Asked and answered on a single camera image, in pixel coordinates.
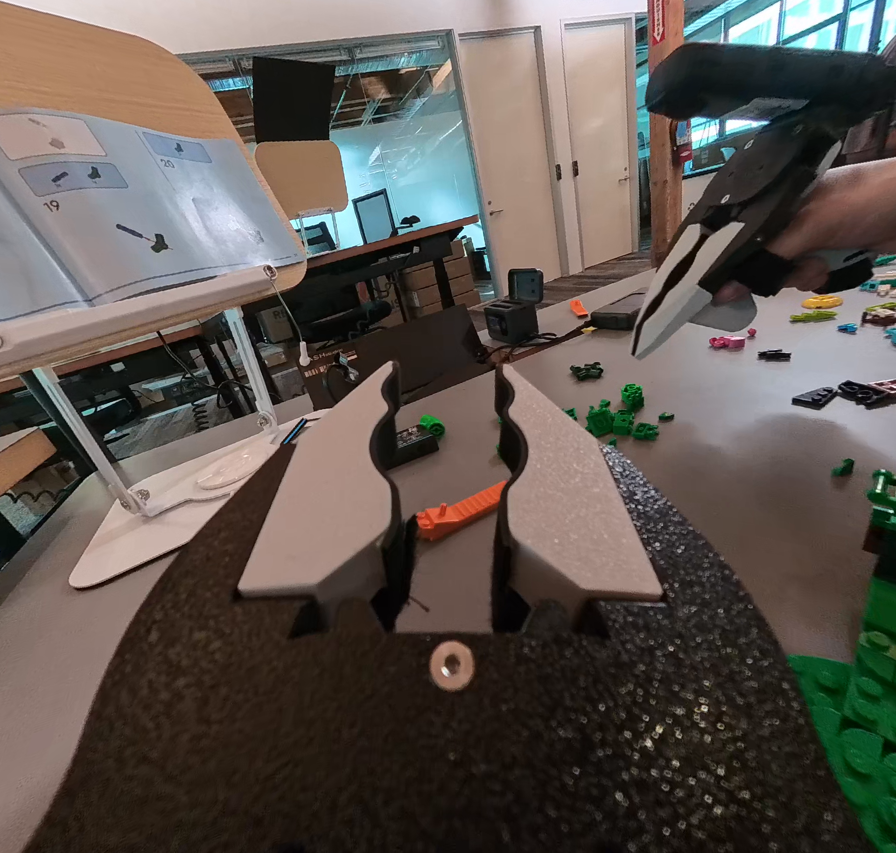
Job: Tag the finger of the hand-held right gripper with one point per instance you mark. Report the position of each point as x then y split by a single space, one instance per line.
649 310
710 258

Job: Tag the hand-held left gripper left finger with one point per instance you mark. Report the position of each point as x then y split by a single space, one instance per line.
322 503

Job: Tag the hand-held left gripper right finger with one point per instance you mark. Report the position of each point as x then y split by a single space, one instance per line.
567 510

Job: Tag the pile of green bricks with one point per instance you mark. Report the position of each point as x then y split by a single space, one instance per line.
600 420

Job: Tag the small green single brick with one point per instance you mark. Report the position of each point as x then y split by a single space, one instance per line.
843 468

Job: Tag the green brick plant model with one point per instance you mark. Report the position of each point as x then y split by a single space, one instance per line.
861 727

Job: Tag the grey desk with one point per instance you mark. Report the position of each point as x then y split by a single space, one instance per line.
735 503

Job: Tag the brown background desk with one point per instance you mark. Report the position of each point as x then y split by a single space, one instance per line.
420 231

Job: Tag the person's right hand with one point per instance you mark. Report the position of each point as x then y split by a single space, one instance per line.
840 216

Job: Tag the black power bank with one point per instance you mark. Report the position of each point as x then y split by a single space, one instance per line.
616 312

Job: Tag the orange clip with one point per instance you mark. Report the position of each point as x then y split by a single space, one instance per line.
579 308

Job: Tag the pink toy brick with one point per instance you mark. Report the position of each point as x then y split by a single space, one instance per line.
728 342

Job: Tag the dark green leaf brick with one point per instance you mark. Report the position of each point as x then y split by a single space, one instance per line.
586 371

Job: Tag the red fire extinguisher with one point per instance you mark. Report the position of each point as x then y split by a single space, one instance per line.
682 142

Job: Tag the orange brick separator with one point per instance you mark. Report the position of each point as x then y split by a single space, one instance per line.
462 510

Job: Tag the black clip brick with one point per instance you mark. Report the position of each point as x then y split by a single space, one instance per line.
773 354

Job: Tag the assorted coloured bricks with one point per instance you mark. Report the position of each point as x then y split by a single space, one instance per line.
822 301

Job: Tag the green round brick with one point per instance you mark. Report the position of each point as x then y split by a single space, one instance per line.
432 424

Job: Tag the black battery charger case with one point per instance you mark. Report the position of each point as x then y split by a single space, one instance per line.
511 321

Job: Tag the white door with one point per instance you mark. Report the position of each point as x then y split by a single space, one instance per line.
511 153
605 139

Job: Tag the office windows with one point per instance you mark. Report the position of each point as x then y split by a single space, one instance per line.
763 13

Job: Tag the black wedge plate brick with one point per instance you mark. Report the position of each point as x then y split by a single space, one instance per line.
815 398

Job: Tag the black office chair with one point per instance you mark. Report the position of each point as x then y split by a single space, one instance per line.
343 317

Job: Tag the stack of cardboard boxes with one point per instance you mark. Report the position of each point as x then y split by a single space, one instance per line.
448 275

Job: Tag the dark brown plate brick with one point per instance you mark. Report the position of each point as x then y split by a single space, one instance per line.
868 389

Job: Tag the black computer monitor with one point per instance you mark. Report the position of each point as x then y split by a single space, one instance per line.
372 216

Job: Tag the instruction booklet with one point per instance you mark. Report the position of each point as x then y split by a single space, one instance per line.
140 223

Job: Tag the black square panel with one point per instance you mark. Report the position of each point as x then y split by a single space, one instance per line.
294 97

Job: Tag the blue-edged camera battery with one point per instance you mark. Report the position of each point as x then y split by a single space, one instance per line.
294 431

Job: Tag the wooden post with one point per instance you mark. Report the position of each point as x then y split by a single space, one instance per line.
665 188

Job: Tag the black camera battery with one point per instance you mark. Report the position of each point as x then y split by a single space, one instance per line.
413 443

